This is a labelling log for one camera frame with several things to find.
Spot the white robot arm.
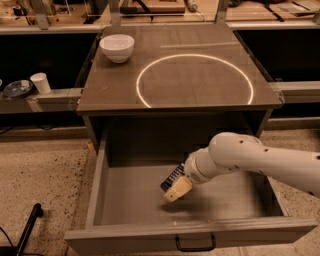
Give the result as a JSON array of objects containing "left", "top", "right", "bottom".
[{"left": 161, "top": 132, "right": 320, "bottom": 202}]

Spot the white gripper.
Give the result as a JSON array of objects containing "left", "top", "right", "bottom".
[{"left": 164, "top": 148, "right": 232, "bottom": 202}]

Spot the black drawer handle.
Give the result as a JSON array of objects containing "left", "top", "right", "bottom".
[{"left": 175, "top": 235, "right": 216, "bottom": 252}]

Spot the blue rxbar blueberry wrapper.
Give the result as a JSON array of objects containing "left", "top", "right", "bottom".
[{"left": 160, "top": 163, "right": 185, "bottom": 192}]

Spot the low grey side shelf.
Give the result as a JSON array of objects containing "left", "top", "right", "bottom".
[{"left": 0, "top": 88, "right": 83, "bottom": 114}]

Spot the cluttered background workbench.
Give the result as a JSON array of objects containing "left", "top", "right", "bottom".
[{"left": 0, "top": 0, "right": 320, "bottom": 35}]

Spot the white paper cup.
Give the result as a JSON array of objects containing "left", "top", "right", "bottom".
[{"left": 30, "top": 72, "right": 51, "bottom": 94}]

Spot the open grey top drawer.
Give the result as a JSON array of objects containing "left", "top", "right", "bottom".
[{"left": 64, "top": 114, "right": 319, "bottom": 256}]

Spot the white ceramic bowl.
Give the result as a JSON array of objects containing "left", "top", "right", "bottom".
[{"left": 99, "top": 34, "right": 135, "bottom": 63}]

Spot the black pole on floor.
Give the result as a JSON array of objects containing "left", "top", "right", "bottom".
[{"left": 0, "top": 203, "right": 44, "bottom": 256}]

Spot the right grey side shelf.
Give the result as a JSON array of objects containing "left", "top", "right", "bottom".
[{"left": 269, "top": 81, "right": 320, "bottom": 104}]

